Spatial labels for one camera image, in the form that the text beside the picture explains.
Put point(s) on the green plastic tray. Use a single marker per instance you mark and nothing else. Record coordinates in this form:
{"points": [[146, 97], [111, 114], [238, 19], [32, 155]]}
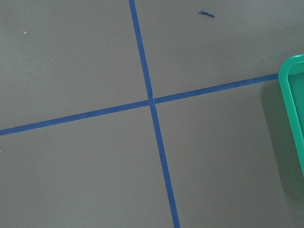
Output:
{"points": [[291, 81]]}

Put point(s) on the blue tape scrap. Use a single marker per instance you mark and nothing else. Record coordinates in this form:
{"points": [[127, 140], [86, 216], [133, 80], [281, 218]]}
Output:
{"points": [[207, 13]]}

